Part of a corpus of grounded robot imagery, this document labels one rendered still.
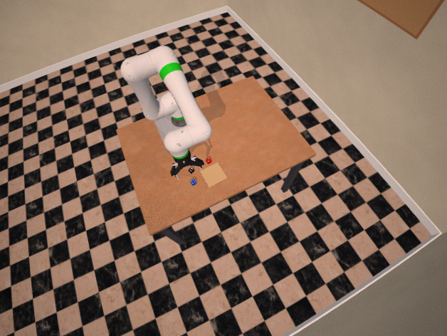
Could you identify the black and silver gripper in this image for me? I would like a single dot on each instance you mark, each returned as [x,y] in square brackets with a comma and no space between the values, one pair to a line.
[196,162]

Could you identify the tan square mat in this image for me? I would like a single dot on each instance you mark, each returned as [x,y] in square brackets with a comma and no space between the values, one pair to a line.
[213,175]

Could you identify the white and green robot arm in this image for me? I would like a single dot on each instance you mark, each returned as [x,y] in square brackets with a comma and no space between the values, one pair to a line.
[162,60]

